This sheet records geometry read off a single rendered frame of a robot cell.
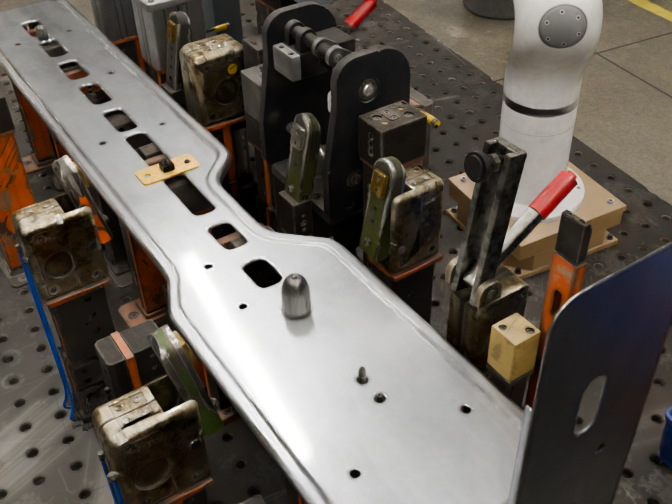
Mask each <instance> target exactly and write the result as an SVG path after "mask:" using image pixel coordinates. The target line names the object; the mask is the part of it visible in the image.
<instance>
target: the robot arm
mask: <svg viewBox="0 0 672 504"><path fill-rule="evenodd" d="M513 2H514V10H515V24H514V37H513V44H512V49H511V54H510V57H509V60H508V62H507V65H506V69H505V77H504V87H503V98H502V108H501V119H500V130H499V137H503V138H505V139H506V140H508V141H509V142H511V143H513V144H514V145H516V146H517V147H519V148H521V149H522V150H525V151H526V152H527V158H526V160H525V164H524V168H523V172H522V175H521V179H520V183H519V187H518V191H517V195H516V198H515V202H514V206H513V210H512V214H511V217H510V220H512V221H517V220H518V219H519V217H520V216H521V215H522V214H523V213H524V212H525V211H526V210H527V209H528V208H529V207H528V206H529V204H530V203H531V202H532V201H533V200H534V199H535V198H536V197H537V196H538V195H539V194H540V193H541V192H542V191H543V190H544V188H545V187H546V186H547V185H548V184H549V183H550V182H551V181H552V180H553V179H554V178H555V177H556V176H557V175H558V173H559V172H560V171H561V170H564V171H566V172H567V171H568V170H570V171H572V172H573V173H574V174H575V175H576V176H577V178H576V181H577V183H578V185H577V186H576V187H575V188H574V189H573V190H572V191H571V192H570V193H569V194H568V195H567V196H566V197H565V198H564V200H563V201H562V202H561V203H560V204H559V205H558V206H557V207H556V208H555V209H554V210H553V211H552V212H551V213H550V214H549V216H548V217H547V218H546V219H545V220H542V221H541V222H540V223H546V222H552V221H556V220H559V219H561V213H562V212H563V211H565V210H567V209H568V210H569V211H571V212H572V213H573V212H575V211H576V210H577V209H578V208H579V207H580V205H581V203H582V201H583V197H584V192H585V190H584V184H583V182H582V180H581V178H580V177H579V176H578V174H576V173H575V172H574V171H573V170H572V169H571V168H569V167H568V161H569V155H570V149H571V143H572V137H573V131H574V125H575V119H576V113H577V107H578V101H579V95H580V89H581V83H582V77H583V73H584V71H585V69H586V67H587V65H588V64H589V62H590V60H591V59H592V57H593V55H594V53H595V51H596V48H597V45H598V42H599V39H600V34H601V29H602V19H603V4H602V0H513Z"/></svg>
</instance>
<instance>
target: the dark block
mask: <svg viewBox="0 0 672 504"><path fill-rule="evenodd" d="M426 131H427V115H426V114H424V113H423V112H421V111H420V110H418V109H416V108H415V107H413V106H412V105H410V104H409V103H407V102H406V101H404V100H401V101H398V102H396V103H393V104H390V105H387V106H385V107H382V108H379V109H376V110H374V111H371V112H368V113H365V114H362V115H360V116H359V117H358V147H359V156H360V160H362V161H363V217H364V215H365V210H366V209H367V200H368V194H369V189H370V184H371V179H372V174H373V169H374V164H375V162H376V161H377V160H378V159H380V158H385V157H390V156H393V157H395V158H397V159H398V160H399V161H400V162H401V164H402V165H403V167H404V169H405V168H408V167H410V166H413V165H415V164H420V163H421V159H424V155H425V150H426ZM363 264H364V265H365V266H366V267H367V268H368V269H369V270H370V271H371V261H370V260H369V259H368V258H367V254H366V253H365V252H364V251H363Z"/></svg>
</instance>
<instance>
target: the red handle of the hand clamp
mask: <svg viewBox="0 0 672 504"><path fill-rule="evenodd" d="M576 178H577V176H576V175H575V174H574V173H573V172H572V171H570V170H568V171H567V172H566V171H564V170H561V171H560V172H559V173H558V175H557V176H556V177H555V178H554V179H553V180H552V181H551V182H550V183H549V184H548V185H547V186H546V187H545V188H544V190H543V191H542V192H541V193H540V194H539V195H538V196H537V197H536V198H535V199H534V200H533V201H532V202H531V203H530V204H529V206H528V207H529V208H528V209H527V210H526V211H525V212H524V213H523V214H522V215H521V216H520V217H519V219H518V220H517V221H516V222H515V223H514V224H513V225H512V226H511V227H510V228H509V229H508V230H507V233H506V237H505V240H504V244H503V248H502V252H501V256H500V259H499V263H498V267H499V266H500V264H501V263H502V262H503V261H504V260H505V259H506V258H507V257H508V256H509V255H510V254H511V253H512V252H513V251H514V250H515V248H516V247H517V246H518V245H519V244H520V243H521V242H522V241H523V240H524V239H525V238H526V237H527V236H528V235H529V233H530V232H531V231H532V230H533V229H534V228H535V227H536V226H537V225H538V224H539V223H540V222H541V221H542V220H545V219H546V218H547V217H548V216H549V214H550V213H551V212H552V211H553V210H554V209H555V208H556V207H557V206H558V205H559V204H560V203H561V202H562V201H563V200H564V198H565V197H566V196H567V195H568V194H569V193H570V192H571V191H572V190H573V189H574V188H575V187H576V186H577V185H578V183H577V181H576ZM478 264H479V262H477V263H476V264H475V265H474V266H473V268H472V269H471V270H470V271H467V272H466V273H465V274H464V276H463V281H464V283H465V284H466V285H467V286H468V287H469V288H471V289H472V288H473V284H474V280H475V276H476V272H477V268H478ZM498 267H497V268H498Z"/></svg>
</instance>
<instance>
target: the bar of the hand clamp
mask: <svg viewBox="0 0 672 504"><path fill-rule="evenodd" d="M526 158H527V152H526V151H525V150H522V149H521V148H519V147H517V146H516V145H514V144H513V143H511V142H509V141H508V140H506V139H505V138H503V137H497V138H493V139H491V140H487V141H485V142H484V146H483V151H473V152H470V153H468V154H467V156H466V158H465V161H464V170H465V173H466V175H467V176H468V178H469V179H470V180H471V181H473V182H475V186H474V190H473V195H472V199H471V204H470V208H469V212H468V217H467V221H466V226H465V230H464V234H463V239H462V243H461V248H460V252H459V256H458V261H457V265H456V270H455V274H454V278H453V283H452V289H453V290H454V291H459V290H462V289H464V288H467V287H468V286H467V285H466V284H465V283H464V281H463V276H464V274H465V273H466V272H467V271H470V270H471V269H472V268H473V266H474V265H475V264H476V262H477V261H478V262H479V264H478V268H477V272H476V276H475V280H474V284H473V288H472V292H471V297H470V301H469V303H470V304H471V305H472V306H475V305H474V299H475V293H476V290H477V289H478V287H479V286H480V285H481V284H482V283H483V282H485V281H487V280H489V279H492V278H494V279H495V275H496V271H497V267H498V263H499V259H500V256H501V252H502V248H503V244H504V240H505V237H506V233H507V229H508V225H509V221H510V217H511V214H512V210H513V206H514V202H515V198H516V195H517V191H518V187H519V183H520V179H521V175H522V172H523V168H524V164H525V160H526Z"/></svg>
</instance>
